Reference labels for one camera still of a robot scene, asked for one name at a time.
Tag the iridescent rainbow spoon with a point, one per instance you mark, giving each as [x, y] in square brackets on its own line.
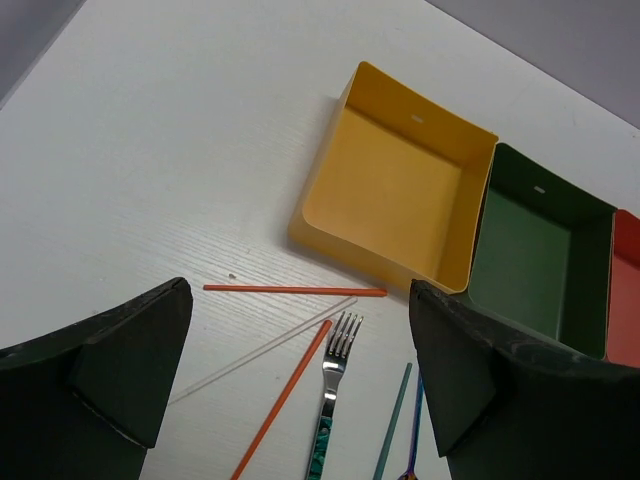
[409, 473]

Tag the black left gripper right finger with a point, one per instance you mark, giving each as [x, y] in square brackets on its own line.
[504, 404]

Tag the teal chopstick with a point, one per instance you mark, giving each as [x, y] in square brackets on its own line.
[390, 431]

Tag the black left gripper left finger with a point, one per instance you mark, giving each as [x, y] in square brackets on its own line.
[87, 401]

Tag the red container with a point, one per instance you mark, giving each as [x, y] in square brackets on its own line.
[623, 329]

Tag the yellow container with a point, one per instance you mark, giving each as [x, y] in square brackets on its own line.
[397, 185]

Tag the orange chopstick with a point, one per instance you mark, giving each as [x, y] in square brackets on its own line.
[283, 397]
[300, 290]

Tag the green container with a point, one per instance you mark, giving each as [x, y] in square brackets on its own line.
[543, 254]

